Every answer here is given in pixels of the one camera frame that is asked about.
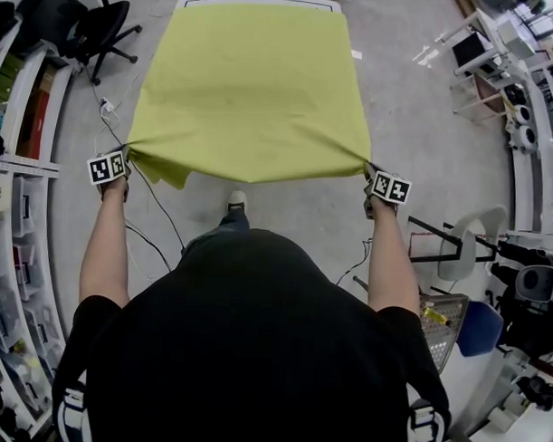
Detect white shelving unit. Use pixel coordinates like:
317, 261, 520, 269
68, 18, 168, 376
0, 5, 81, 442

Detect perforated metal basket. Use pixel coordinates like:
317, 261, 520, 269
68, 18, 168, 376
418, 293, 471, 375

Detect white side table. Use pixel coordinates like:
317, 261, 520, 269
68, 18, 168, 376
447, 6, 539, 120

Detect green tablecloth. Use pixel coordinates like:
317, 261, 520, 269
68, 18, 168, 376
123, 0, 378, 198

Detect person's white shoe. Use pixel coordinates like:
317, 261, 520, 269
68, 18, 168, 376
225, 189, 248, 211

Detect white plastic chair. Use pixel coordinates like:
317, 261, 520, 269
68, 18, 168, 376
436, 202, 509, 284

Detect thin black cable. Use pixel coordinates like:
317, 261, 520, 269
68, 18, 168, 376
95, 111, 191, 274
335, 237, 375, 288

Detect person's black shirt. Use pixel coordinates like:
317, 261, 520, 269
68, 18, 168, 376
50, 221, 458, 442

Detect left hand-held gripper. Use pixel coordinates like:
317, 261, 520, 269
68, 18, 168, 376
86, 141, 134, 188

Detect person's right forearm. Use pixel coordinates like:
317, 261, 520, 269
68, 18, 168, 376
366, 203, 425, 315

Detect person's left forearm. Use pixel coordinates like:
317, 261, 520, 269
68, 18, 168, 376
78, 181, 135, 309

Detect long white shelf rack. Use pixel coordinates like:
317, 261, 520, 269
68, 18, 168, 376
504, 60, 553, 235

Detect black office chair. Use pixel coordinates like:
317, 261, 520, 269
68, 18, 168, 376
12, 0, 144, 89

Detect grey domed device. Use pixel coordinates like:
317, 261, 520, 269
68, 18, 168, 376
513, 264, 553, 304

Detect red cardboard box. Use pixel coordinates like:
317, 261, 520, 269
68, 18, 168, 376
15, 88, 53, 161

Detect black metal frame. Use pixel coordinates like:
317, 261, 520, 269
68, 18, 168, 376
405, 215, 500, 266

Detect row of green boxes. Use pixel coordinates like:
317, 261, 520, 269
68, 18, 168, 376
0, 53, 25, 103

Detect blue chair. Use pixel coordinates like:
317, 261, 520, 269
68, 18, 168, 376
454, 299, 506, 360

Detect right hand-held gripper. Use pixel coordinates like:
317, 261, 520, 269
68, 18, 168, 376
360, 160, 414, 221

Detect person's blue jeans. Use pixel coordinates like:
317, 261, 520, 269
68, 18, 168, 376
216, 207, 252, 237

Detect white box appliance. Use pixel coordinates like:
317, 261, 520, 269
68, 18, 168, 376
494, 18, 538, 62

